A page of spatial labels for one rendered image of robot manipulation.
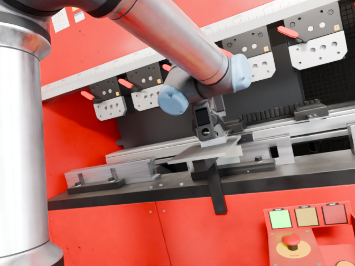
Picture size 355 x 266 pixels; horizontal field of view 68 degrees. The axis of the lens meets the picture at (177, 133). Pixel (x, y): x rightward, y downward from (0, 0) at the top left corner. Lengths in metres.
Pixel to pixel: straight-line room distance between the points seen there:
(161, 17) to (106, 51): 0.79
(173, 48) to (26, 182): 0.28
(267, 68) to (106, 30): 0.65
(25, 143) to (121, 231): 0.86
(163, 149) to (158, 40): 1.00
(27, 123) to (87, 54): 0.89
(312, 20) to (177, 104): 0.52
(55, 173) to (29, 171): 1.12
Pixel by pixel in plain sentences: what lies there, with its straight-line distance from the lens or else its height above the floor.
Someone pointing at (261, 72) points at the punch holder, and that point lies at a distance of 0.93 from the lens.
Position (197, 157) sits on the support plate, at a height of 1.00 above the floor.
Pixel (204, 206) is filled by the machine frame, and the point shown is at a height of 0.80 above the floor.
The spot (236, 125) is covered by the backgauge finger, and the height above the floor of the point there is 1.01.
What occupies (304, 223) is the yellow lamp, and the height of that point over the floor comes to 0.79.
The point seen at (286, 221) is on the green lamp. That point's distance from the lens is 0.76.
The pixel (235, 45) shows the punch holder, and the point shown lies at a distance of 0.95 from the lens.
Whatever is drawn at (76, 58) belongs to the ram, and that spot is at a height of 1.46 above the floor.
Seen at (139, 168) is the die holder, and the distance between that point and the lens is 1.15.
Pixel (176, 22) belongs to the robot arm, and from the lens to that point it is 0.42.
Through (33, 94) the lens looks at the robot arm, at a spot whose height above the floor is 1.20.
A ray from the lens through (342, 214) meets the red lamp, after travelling 0.76.
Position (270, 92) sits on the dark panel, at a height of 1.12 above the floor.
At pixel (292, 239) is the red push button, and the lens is 0.67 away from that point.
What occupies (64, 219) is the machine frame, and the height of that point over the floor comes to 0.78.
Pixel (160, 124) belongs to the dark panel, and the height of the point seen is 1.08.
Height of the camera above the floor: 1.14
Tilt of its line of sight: 5 degrees down
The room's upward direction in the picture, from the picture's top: 14 degrees counter-clockwise
